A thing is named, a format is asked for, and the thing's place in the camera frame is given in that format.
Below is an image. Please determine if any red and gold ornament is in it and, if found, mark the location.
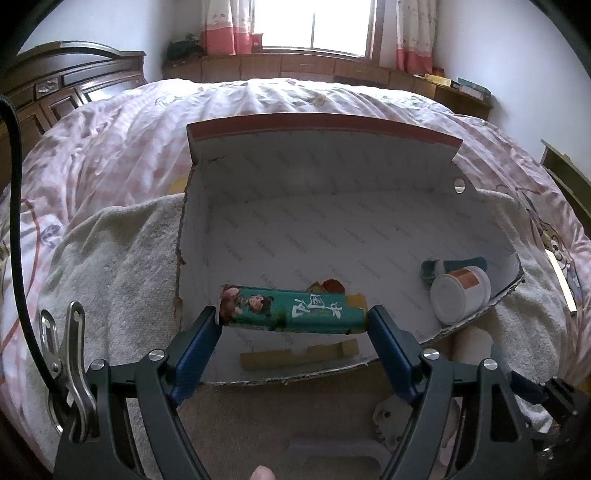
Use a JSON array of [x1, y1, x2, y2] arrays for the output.
[[308, 277, 347, 294]]

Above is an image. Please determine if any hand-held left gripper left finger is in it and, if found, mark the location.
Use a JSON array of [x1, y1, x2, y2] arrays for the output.
[[87, 305, 223, 480]]

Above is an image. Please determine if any notched wooden block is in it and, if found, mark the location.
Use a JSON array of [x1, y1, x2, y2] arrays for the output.
[[240, 339, 360, 371]]

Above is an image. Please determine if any metal spring clip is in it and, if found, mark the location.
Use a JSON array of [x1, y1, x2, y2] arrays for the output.
[[39, 301, 100, 444]]

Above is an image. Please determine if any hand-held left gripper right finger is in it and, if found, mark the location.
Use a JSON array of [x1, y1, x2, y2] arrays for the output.
[[366, 305, 533, 480]]

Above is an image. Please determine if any wooden strip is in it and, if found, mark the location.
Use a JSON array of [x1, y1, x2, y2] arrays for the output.
[[545, 247, 578, 315]]

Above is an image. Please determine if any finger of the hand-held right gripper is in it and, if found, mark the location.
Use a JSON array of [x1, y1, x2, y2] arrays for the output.
[[509, 370, 550, 408]]

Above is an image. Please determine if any green printed tube packet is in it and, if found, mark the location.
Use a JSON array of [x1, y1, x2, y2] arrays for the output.
[[217, 284, 368, 335]]

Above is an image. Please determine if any orange cardboard box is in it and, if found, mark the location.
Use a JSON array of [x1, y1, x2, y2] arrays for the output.
[[174, 113, 527, 386]]

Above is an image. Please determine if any window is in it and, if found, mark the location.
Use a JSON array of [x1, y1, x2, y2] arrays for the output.
[[252, 0, 386, 58]]

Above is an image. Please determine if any dark wooden headboard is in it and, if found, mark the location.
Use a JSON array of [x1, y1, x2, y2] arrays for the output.
[[0, 41, 148, 195]]

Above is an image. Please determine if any pink and white curtain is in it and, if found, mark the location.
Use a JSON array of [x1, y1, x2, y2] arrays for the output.
[[199, 0, 264, 56], [396, 0, 438, 75]]

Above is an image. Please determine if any black cable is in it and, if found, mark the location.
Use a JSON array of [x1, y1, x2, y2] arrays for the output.
[[0, 95, 61, 398]]

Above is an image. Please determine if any grey curved plastic piece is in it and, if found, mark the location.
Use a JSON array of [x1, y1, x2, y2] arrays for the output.
[[286, 438, 398, 480]]

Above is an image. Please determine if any grey studded plastic plate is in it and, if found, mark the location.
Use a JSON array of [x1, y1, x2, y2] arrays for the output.
[[373, 397, 416, 445]]

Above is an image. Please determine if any white jar with orange label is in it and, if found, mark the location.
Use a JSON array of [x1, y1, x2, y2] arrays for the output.
[[430, 267, 491, 325]]

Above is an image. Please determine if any olive wooden frame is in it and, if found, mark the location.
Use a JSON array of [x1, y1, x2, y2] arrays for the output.
[[540, 140, 591, 213]]

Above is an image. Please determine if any pink printed quilt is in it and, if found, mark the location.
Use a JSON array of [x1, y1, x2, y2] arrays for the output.
[[0, 78, 591, 462]]

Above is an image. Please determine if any white fluffy towel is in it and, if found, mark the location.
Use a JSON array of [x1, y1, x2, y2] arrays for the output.
[[39, 194, 573, 480]]

